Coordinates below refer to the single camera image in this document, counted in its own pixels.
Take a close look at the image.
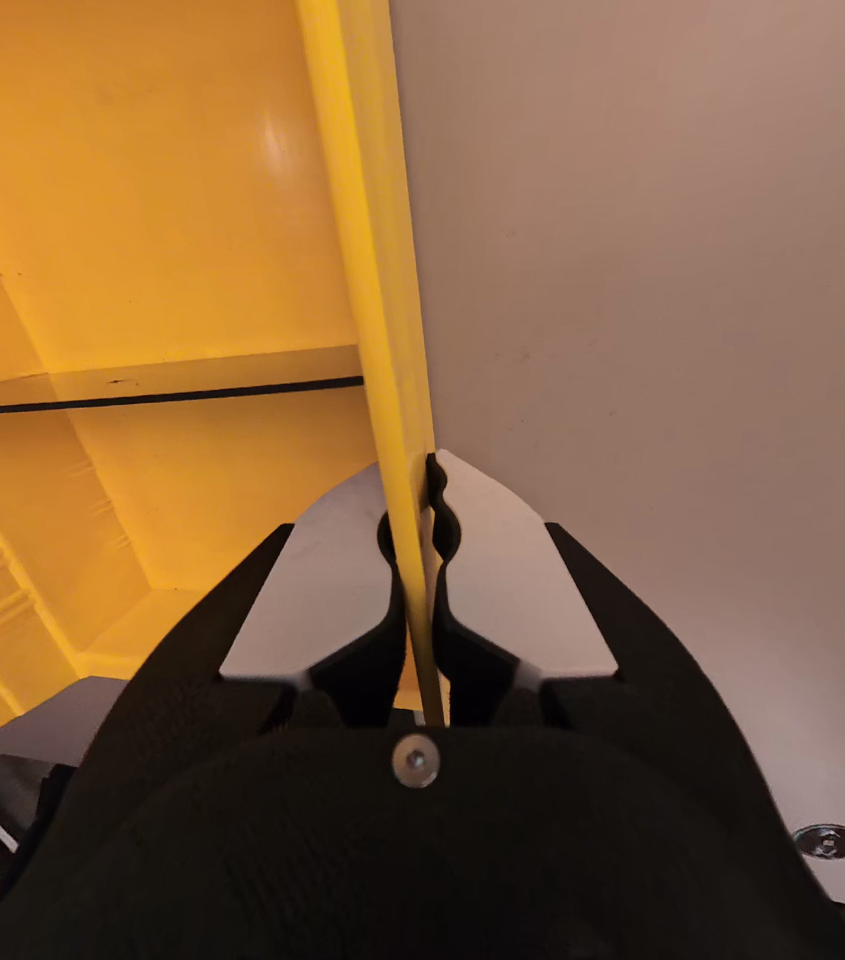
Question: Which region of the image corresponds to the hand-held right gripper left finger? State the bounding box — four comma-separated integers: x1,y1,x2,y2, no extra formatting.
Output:
220,461,412,727

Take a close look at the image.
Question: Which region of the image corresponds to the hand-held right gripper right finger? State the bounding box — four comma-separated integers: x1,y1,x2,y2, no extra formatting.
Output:
426,448,620,727

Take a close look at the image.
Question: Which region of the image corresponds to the yellow plastic bin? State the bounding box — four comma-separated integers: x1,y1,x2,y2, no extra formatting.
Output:
0,0,451,759

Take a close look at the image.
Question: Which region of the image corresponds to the round desk grommet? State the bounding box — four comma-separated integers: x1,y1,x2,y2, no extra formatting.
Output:
793,823,845,862

